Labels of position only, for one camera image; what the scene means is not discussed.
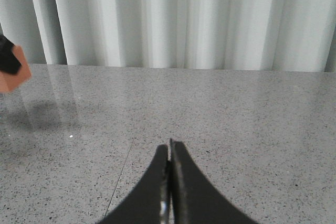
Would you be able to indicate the orange foam cube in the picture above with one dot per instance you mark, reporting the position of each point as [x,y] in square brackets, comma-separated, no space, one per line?
[9,81]

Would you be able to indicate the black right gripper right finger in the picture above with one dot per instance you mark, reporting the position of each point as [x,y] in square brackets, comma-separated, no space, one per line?
[194,198]

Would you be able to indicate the pale grey-green curtain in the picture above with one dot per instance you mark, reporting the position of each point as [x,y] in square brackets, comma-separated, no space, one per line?
[289,35]

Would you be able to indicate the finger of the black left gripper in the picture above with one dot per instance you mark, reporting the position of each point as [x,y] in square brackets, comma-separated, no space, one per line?
[8,62]

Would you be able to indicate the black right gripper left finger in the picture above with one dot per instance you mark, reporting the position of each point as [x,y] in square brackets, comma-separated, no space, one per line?
[149,200]

